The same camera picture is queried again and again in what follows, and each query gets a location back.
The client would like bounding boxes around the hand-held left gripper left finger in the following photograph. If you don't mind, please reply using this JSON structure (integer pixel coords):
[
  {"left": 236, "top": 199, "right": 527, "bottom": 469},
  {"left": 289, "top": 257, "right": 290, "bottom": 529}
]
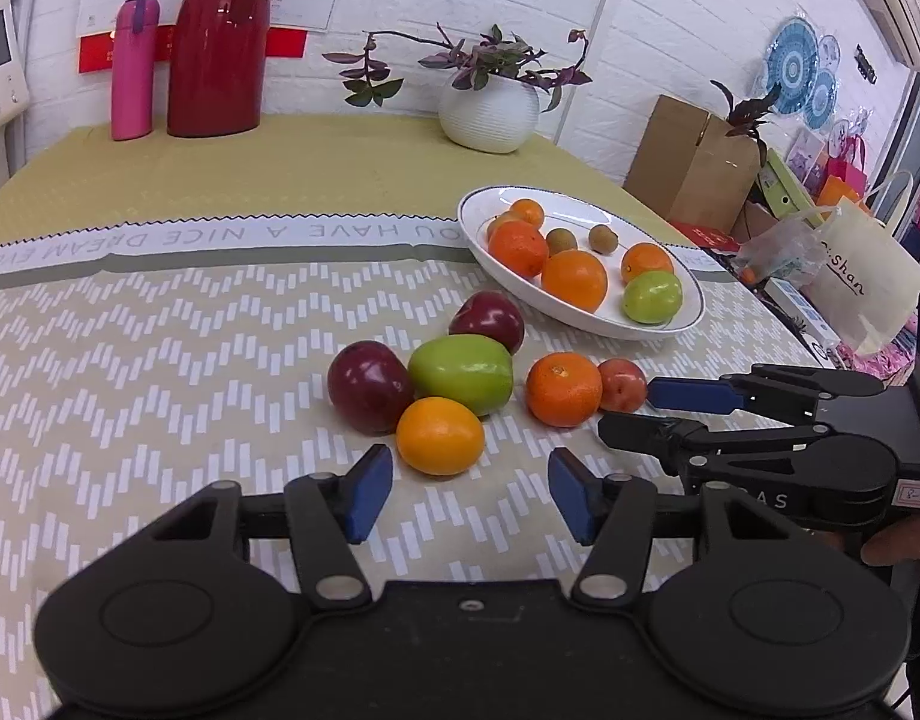
[{"left": 146, "top": 444, "right": 395, "bottom": 605}]

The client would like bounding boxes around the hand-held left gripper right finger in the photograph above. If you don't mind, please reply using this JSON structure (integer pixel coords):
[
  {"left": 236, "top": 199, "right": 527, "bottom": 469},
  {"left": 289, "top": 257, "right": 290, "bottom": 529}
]
[{"left": 548, "top": 448, "right": 795, "bottom": 605}]

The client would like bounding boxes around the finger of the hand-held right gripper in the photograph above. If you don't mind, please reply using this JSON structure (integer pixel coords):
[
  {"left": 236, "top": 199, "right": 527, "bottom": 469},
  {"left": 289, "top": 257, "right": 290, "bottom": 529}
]
[
  {"left": 598, "top": 411, "right": 840, "bottom": 500},
  {"left": 646, "top": 364, "right": 888, "bottom": 421}
]

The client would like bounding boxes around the small yellow orange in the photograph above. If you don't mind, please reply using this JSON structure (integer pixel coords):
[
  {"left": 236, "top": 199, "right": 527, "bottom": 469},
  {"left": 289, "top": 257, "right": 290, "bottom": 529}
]
[{"left": 396, "top": 396, "right": 486, "bottom": 476}]

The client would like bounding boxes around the mandarin orange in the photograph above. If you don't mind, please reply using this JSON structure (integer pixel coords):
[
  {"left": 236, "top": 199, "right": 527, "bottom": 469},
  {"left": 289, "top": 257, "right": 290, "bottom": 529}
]
[
  {"left": 525, "top": 352, "right": 603, "bottom": 428},
  {"left": 488, "top": 225, "right": 549, "bottom": 278}
]

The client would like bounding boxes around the small green apple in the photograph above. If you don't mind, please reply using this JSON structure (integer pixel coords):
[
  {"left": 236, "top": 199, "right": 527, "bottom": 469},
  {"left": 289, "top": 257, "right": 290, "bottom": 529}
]
[{"left": 622, "top": 270, "right": 684, "bottom": 325}]

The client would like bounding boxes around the dark red apple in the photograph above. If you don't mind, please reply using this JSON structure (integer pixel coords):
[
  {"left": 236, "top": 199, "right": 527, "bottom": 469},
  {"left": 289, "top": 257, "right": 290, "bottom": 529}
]
[
  {"left": 449, "top": 291, "right": 526, "bottom": 356},
  {"left": 327, "top": 340, "right": 416, "bottom": 436}
]

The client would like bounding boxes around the white plate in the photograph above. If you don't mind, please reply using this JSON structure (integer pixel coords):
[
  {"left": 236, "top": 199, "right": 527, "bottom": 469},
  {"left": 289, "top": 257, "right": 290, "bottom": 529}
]
[{"left": 458, "top": 186, "right": 707, "bottom": 341}]

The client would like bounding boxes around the large green apple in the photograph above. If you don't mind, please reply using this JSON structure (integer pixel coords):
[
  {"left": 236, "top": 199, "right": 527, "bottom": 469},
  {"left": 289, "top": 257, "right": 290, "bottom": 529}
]
[{"left": 407, "top": 335, "right": 515, "bottom": 418}]

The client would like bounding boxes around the large orange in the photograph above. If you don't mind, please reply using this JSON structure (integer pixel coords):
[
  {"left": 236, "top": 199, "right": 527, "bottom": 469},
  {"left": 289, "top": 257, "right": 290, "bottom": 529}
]
[{"left": 541, "top": 250, "right": 609, "bottom": 314}]

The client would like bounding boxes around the dark red apple back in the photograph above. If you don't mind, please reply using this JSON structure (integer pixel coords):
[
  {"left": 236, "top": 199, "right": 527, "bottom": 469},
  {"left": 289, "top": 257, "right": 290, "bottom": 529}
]
[{"left": 449, "top": 291, "right": 526, "bottom": 356}]

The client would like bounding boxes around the person's right hand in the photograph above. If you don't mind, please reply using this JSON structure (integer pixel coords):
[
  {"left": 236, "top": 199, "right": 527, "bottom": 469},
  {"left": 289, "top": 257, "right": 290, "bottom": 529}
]
[{"left": 861, "top": 514, "right": 920, "bottom": 565}]

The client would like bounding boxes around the red envelope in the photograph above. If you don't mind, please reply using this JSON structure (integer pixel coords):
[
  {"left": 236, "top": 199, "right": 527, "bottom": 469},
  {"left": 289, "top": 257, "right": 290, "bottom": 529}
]
[{"left": 668, "top": 219, "right": 744, "bottom": 254}]

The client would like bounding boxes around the clear plastic bag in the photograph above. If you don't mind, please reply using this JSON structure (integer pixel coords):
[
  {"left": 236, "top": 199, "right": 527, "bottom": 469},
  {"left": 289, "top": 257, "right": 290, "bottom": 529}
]
[{"left": 730, "top": 214, "right": 828, "bottom": 290}]

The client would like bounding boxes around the canvas tote bag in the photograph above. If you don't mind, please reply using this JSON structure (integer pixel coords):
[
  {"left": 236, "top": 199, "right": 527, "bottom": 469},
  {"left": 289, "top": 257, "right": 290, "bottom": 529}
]
[{"left": 801, "top": 172, "right": 920, "bottom": 357}]

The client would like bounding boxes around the cardboard box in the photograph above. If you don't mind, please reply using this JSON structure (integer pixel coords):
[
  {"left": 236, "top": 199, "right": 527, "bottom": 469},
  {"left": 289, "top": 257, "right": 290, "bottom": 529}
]
[{"left": 623, "top": 94, "right": 763, "bottom": 232}]

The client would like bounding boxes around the orange gift bag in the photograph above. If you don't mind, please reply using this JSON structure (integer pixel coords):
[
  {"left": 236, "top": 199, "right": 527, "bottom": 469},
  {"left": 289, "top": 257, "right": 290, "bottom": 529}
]
[{"left": 816, "top": 174, "right": 870, "bottom": 211}]

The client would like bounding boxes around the purple flower card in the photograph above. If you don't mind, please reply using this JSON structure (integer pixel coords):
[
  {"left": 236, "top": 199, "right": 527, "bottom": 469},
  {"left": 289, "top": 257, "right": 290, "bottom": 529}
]
[{"left": 786, "top": 127, "right": 832, "bottom": 188}]

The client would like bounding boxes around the dark purple plant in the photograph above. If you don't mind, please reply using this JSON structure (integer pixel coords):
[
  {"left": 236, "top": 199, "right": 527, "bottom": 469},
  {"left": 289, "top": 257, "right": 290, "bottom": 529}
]
[{"left": 711, "top": 79, "right": 783, "bottom": 166}]

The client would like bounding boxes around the pink gift bag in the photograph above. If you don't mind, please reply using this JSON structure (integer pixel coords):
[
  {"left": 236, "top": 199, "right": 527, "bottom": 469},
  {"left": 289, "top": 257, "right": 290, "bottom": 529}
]
[{"left": 827, "top": 127, "right": 870, "bottom": 188}]

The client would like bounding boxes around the medium blue round fan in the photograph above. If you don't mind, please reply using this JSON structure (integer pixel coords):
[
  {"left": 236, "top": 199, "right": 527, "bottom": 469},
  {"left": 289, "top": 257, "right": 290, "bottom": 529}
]
[{"left": 805, "top": 69, "right": 840, "bottom": 128}]

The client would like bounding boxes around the white pot purple plant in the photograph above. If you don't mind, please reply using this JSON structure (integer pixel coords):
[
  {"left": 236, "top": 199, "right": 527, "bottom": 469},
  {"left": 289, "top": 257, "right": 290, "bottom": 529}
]
[{"left": 323, "top": 24, "right": 594, "bottom": 155}]

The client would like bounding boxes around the large blue round fan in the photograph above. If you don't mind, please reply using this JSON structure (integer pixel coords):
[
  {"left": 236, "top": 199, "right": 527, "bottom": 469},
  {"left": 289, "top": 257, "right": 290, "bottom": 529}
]
[{"left": 760, "top": 16, "right": 821, "bottom": 115}]

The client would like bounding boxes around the red thermos jug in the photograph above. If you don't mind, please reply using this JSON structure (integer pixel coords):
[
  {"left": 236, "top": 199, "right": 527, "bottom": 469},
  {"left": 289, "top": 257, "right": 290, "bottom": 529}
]
[{"left": 167, "top": 0, "right": 272, "bottom": 138}]

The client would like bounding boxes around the pink bottle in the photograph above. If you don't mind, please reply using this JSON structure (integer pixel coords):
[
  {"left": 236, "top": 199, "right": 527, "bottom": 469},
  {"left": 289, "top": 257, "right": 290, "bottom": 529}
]
[{"left": 111, "top": 0, "right": 161, "bottom": 141}]

